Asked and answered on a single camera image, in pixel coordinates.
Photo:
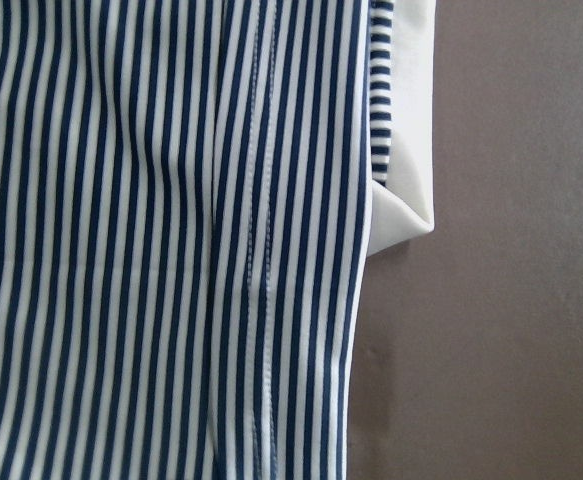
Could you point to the blue white striped polo shirt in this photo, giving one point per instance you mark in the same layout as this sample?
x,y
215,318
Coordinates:
x,y
189,191

